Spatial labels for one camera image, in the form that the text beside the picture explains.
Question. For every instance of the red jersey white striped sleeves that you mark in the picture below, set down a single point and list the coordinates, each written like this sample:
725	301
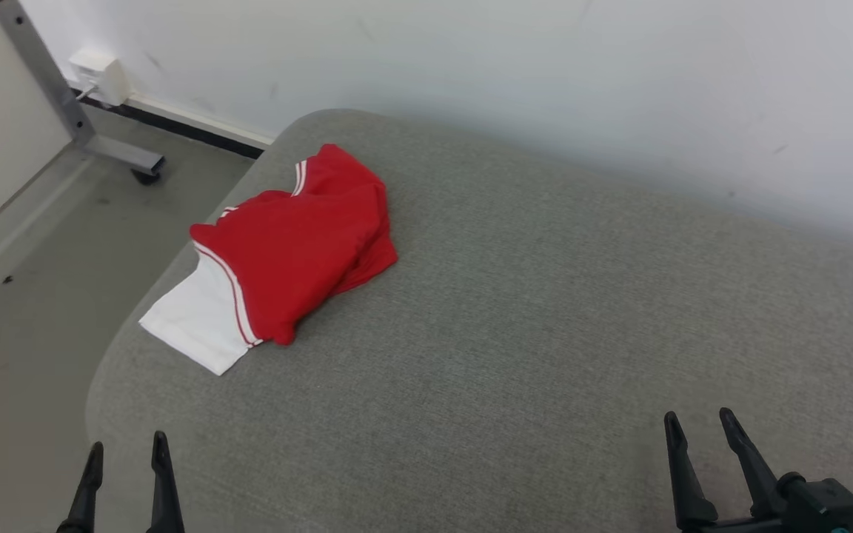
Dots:
300	252

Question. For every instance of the grey metal frame leg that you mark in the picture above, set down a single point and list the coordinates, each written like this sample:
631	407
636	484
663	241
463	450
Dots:
56	89

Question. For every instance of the white wall socket box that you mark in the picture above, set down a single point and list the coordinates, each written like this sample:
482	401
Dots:
101	74

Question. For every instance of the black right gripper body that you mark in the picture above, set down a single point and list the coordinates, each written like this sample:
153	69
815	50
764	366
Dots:
819	511

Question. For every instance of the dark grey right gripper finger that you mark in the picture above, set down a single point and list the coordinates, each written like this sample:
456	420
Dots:
689	488
756	481

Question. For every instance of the white black wall baseboard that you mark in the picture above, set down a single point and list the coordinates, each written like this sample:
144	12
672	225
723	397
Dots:
189	126

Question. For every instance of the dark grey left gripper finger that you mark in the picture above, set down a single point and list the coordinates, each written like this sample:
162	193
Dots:
164	488
89	492

